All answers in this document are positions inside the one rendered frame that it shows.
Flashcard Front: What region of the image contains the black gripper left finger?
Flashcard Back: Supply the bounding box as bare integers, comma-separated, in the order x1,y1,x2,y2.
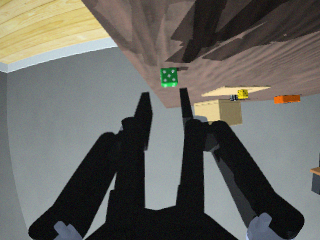
28,92,153,240

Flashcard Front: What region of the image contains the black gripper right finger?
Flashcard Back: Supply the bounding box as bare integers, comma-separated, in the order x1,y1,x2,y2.
170,88,305,240

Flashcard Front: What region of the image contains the orange pocket multimeter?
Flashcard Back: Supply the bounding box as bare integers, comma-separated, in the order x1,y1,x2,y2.
274,95,300,103

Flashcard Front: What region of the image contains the black die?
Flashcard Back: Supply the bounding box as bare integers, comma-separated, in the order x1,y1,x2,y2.
230,95,238,101

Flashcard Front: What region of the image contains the yellow die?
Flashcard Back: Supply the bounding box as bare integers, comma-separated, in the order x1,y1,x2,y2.
237,89,248,98

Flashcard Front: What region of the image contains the green die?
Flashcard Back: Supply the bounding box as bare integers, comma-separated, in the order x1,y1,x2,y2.
160,68,178,87

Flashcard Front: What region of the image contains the tan wooden crate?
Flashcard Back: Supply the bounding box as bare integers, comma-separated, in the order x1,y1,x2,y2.
194,99,242,126

